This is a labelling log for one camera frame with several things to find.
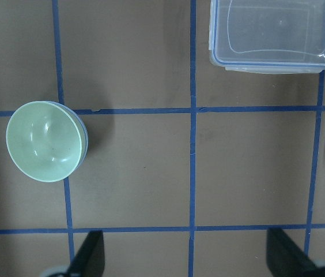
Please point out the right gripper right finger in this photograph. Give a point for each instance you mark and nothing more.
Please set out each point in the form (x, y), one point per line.
(285, 258)

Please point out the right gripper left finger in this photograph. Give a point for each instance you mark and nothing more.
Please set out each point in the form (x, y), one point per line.
(90, 258)

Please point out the blue bowl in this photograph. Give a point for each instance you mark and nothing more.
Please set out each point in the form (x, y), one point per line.
(80, 127)

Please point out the green bowl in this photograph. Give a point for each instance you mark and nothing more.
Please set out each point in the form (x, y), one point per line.
(43, 141)

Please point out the clear plastic food container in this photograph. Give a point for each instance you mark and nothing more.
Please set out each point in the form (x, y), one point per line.
(268, 37)

